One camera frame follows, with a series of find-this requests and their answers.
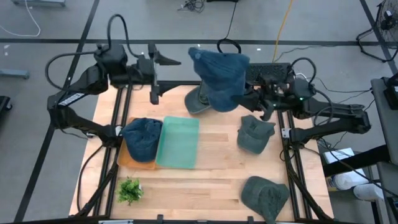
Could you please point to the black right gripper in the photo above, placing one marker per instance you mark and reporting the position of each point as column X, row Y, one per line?
column 273, row 93

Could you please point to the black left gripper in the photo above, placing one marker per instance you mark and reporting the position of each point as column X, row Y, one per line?
column 145, row 70

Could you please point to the dark green cap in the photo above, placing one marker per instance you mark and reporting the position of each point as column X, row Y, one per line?
column 194, row 104
column 253, row 137
column 264, row 196

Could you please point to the dark blue cap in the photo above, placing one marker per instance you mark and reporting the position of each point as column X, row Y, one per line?
column 141, row 140
column 220, row 77

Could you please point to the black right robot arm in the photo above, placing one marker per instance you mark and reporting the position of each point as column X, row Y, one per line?
column 339, row 112

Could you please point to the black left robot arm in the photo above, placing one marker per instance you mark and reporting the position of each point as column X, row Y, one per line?
column 77, row 90

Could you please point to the black perforated box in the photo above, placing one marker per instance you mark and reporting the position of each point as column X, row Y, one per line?
column 270, row 68

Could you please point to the green mat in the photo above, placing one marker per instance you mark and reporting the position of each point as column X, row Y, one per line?
column 178, row 143

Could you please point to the white cardboard box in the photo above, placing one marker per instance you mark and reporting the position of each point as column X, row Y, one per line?
column 337, row 155

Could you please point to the black desk beam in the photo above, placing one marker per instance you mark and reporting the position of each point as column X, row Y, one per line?
column 357, row 160

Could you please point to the small green plant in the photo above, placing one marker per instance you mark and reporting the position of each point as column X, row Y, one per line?
column 130, row 190

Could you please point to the white paper towel roll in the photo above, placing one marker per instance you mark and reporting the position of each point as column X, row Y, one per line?
column 351, row 180

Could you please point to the grey desk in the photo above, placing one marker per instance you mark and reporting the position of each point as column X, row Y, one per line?
column 385, row 124

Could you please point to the black box device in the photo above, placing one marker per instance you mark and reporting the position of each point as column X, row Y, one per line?
column 392, row 93

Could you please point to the white plastic container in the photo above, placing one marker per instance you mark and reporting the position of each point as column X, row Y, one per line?
column 368, row 192

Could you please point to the grey stand foot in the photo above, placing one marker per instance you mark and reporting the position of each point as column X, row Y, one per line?
column 38, row 3
column 14, row 74

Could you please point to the black floor fan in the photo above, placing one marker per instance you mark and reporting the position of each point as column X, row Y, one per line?
column 388, row 15

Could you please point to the black aluminium frame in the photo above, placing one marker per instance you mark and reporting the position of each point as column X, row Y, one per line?
column 194, row 83

